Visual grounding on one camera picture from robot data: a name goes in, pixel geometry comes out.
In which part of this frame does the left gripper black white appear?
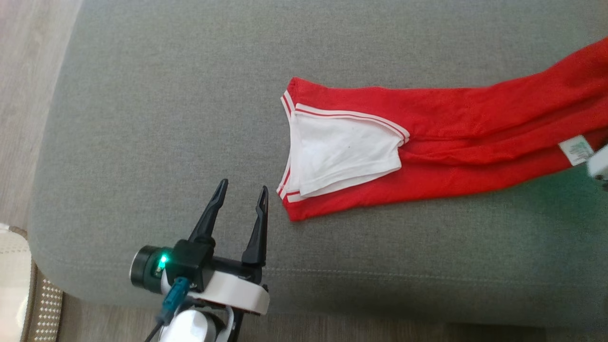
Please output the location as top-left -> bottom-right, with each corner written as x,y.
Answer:
188,179 -> 270,316

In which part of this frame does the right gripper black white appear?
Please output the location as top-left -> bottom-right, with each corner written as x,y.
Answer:
587,144 -> 608,181

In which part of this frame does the red and white jersey shirt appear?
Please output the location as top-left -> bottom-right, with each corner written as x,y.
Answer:
277,37 -> 608,222

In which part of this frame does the cream perforated laundry basket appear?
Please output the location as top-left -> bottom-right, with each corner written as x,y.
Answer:
0,223 -> 65,342

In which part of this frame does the left camera blue connector cable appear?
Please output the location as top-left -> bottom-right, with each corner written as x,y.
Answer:
142,278 -> 190,342

